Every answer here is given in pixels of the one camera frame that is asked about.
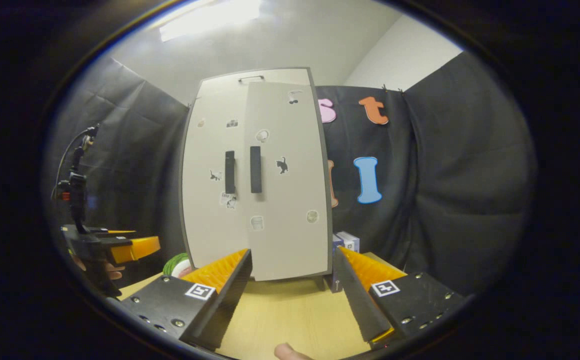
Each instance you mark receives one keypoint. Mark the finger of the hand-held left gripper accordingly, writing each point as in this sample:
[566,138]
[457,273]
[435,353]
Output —
[137,248]

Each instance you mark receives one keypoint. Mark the white shoe cabinet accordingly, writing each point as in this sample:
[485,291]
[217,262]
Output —
[270,240]

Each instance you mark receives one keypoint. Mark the ceiling light panel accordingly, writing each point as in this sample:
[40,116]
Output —
[210,17]

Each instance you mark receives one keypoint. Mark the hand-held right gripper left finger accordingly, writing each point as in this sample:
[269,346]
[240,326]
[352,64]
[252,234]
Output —
[225,305]

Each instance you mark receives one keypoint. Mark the blue white cardboard box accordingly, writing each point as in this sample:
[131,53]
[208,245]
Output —
[348,241]

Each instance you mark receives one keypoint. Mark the black backdrop cloth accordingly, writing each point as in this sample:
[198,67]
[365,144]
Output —
[470,175]

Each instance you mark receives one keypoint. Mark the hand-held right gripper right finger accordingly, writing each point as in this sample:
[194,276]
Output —
[357,305]

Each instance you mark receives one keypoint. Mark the white shoe cabinet door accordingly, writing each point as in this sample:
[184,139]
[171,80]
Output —
[205,225]
[290,240]

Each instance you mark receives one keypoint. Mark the green tape roll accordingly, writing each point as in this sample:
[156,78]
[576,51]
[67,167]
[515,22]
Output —
[176,265]

